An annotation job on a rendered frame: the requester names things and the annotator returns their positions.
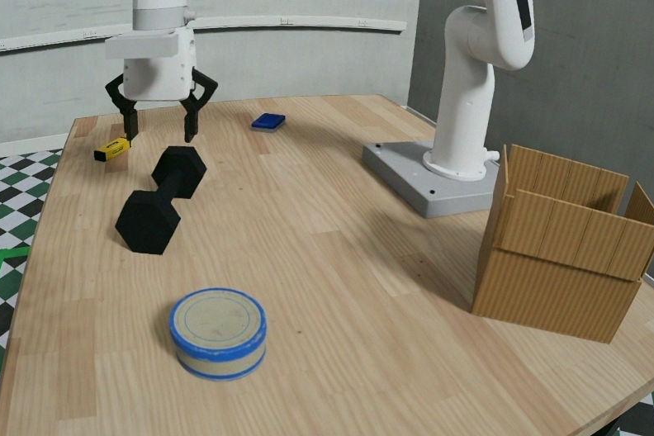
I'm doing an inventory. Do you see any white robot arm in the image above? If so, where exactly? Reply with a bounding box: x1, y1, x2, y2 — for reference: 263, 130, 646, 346
105, 0, 534, 182

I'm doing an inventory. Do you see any yellow pocket level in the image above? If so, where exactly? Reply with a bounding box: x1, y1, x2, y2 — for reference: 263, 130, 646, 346
94, 137, 131, 162

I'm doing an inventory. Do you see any beige round tin with blue bands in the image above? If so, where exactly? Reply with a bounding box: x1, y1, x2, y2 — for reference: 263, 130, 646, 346
169, 287, 267, 382

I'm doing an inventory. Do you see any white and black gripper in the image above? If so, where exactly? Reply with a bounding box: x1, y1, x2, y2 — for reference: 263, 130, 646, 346
105, 25, 218, 143

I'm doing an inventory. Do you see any brown cardboard box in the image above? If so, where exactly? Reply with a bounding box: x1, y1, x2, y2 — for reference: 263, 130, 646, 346
471, 144, 654, 344

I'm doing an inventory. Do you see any black hexagonal dumbbell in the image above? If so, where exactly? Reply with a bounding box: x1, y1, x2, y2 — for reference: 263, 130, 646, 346
115, 145, 207, 255

